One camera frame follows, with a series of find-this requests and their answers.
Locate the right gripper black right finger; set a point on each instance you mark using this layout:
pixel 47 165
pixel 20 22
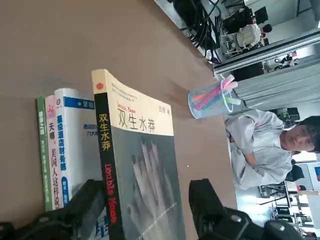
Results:
pixel 212 220

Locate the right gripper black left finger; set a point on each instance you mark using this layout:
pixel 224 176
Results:
pixel 75 217

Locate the black cover paperback book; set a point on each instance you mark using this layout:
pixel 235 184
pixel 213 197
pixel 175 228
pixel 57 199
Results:
pixel 145 162

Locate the pink spine book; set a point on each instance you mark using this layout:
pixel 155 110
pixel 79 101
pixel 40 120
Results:
pixel 53 155

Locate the green spine book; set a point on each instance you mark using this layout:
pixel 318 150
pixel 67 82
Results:
pixel 43 150

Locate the white and blue book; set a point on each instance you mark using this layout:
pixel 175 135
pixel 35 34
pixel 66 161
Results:
pixel 80 140

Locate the person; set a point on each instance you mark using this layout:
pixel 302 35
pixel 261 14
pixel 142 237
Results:
pixel 252 33
pixel 260 145

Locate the translucent blue pen cup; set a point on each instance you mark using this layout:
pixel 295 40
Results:
pixel 200 110

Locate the pale capped highlighter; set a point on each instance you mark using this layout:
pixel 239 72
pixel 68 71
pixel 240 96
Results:
pixel 233 102

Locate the orange highlighter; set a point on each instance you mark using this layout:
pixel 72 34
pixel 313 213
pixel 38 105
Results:
pixel 206 96

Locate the pink highlighter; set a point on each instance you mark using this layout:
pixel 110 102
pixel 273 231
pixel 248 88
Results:
pixel 228 83

